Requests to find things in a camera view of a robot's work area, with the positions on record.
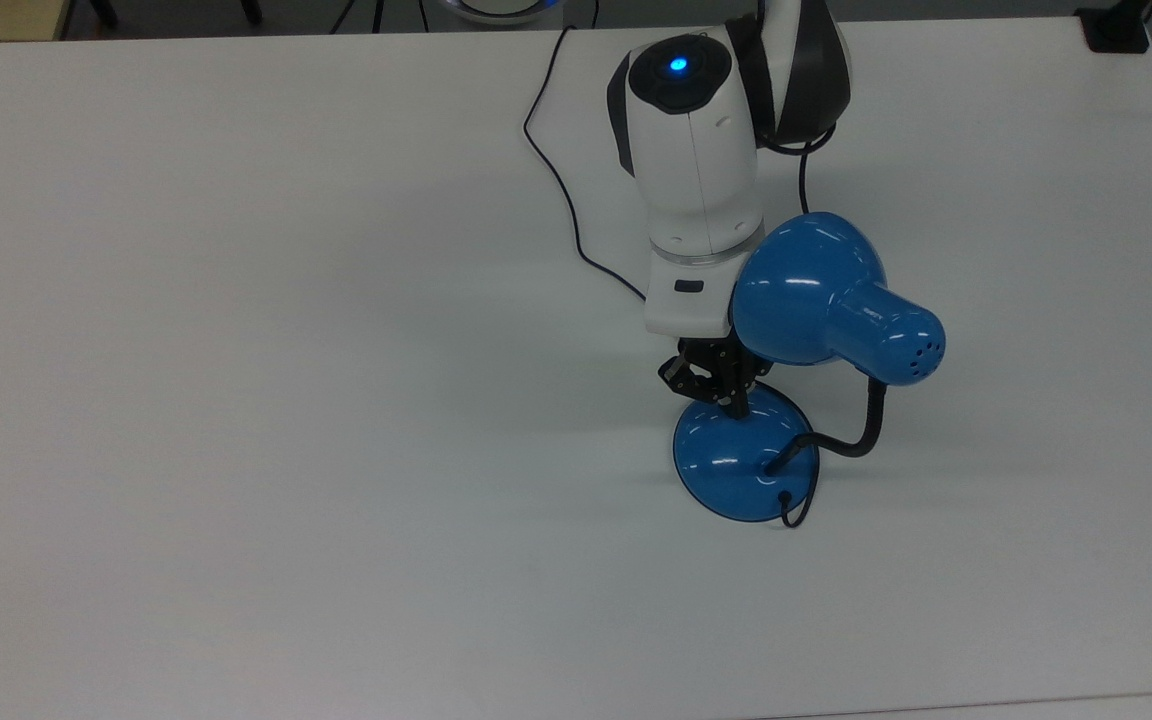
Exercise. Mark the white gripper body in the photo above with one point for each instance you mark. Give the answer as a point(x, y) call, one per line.
point(686, 300)

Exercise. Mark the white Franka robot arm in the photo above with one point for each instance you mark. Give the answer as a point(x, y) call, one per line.
point(691, 150)

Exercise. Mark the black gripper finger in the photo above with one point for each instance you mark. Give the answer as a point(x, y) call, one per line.
point(688, 375)
point(736, 375)

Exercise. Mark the black table clamp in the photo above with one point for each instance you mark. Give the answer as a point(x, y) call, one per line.
point(1116, 28)

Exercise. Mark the blue gooseneck desk lamp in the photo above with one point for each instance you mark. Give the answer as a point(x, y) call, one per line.
point(806, 290)

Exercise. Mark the light wooden board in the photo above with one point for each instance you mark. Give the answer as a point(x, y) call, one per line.
point(1, 18)

